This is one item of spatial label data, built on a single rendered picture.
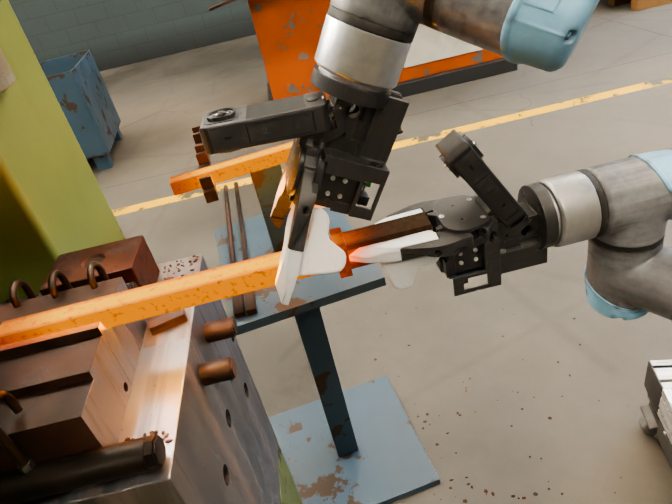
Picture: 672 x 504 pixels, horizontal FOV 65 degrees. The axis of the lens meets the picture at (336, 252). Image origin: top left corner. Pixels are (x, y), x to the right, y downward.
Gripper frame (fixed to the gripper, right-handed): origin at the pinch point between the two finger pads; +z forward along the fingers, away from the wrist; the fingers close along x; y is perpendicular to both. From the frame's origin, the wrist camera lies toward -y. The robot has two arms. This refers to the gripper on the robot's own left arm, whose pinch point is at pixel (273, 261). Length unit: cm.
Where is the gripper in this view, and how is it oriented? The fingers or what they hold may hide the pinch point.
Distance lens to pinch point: 55.2
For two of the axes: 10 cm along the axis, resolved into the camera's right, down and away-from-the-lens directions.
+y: 9.4, 1.9, 2.7
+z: -3.0, 8.3, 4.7
